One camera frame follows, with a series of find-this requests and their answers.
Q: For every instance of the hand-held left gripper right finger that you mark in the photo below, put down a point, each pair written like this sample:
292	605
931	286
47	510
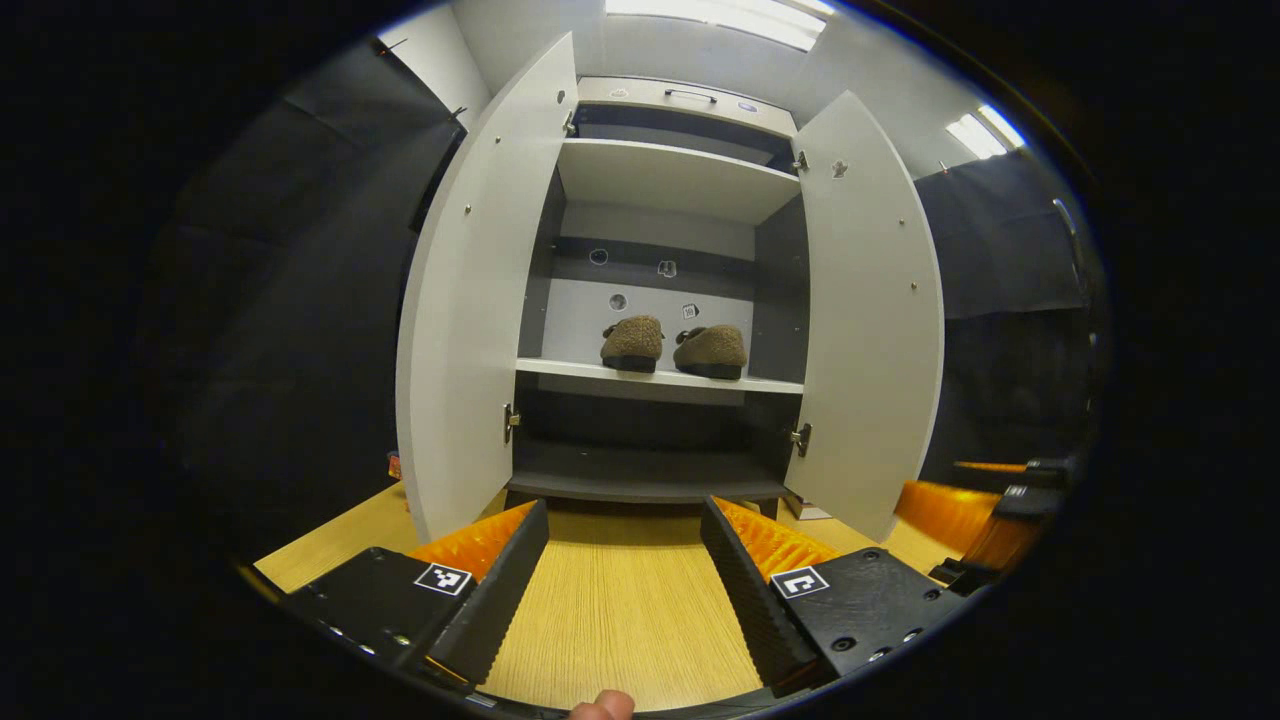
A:
750	600

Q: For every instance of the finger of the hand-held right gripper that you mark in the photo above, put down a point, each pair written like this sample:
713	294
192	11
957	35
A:
1050	470
1025	502

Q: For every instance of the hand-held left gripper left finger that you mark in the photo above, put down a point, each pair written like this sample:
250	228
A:
500	600

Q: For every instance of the white shoe cabinet door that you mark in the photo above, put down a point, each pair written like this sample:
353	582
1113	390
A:
865	330
470	330

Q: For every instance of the brown fuzzy slipper shoe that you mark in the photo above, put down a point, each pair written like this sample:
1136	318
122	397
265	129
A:
712	350
633	342

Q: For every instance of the white shoe cabinet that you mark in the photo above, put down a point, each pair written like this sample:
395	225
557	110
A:
670	175

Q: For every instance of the white cabinet drawer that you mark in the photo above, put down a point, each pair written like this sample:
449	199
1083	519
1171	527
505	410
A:
640	100

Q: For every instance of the small red box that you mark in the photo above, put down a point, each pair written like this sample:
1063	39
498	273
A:
395	465

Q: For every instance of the black backdrop cloth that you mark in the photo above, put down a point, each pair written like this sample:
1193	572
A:
300	300
1010	260

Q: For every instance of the thin metal rod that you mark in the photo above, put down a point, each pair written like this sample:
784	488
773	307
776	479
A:
1066	235

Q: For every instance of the ceiling light panel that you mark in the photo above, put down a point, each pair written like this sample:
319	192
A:
985	130
720	18

